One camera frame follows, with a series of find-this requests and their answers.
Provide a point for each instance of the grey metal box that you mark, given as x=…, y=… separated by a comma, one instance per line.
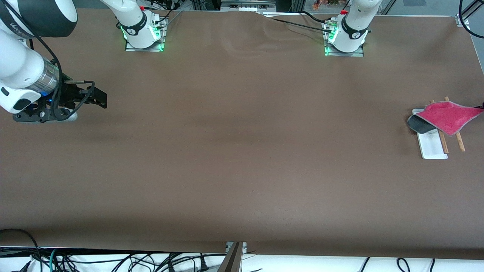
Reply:
x=247, y=3

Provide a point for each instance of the brown angled beam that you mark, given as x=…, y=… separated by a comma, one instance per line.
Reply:
x=231, y=260

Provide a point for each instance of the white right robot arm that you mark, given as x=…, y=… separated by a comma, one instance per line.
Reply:
x=19, y=68

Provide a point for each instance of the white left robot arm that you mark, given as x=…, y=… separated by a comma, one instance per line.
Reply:
x=355, y=26

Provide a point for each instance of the white rack with wooden bars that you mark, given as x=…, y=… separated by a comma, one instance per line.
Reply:
x=431, y=145

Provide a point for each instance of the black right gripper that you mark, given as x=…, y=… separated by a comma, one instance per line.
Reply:
x=70, y=95

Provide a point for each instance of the aluminium corner bracket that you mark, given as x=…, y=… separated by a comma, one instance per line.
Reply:
x=462, y=19

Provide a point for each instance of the grey and pink towel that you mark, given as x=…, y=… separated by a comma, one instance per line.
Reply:
x=448, y=115

